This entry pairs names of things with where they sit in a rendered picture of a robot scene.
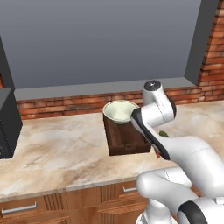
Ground pale green bowl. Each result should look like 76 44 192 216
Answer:
102 100 140 126

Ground dark brown wooden tray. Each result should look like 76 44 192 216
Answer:
102 112 152 157

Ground green vegetable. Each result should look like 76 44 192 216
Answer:
158 130 171 138

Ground wooden drawer front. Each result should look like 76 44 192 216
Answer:
113 179 148 203
0 194 46 220

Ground black appliance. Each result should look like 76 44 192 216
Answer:
0 87 24 160

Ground silver drawer handle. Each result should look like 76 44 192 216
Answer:
122 185 138 193
1 201 39 215

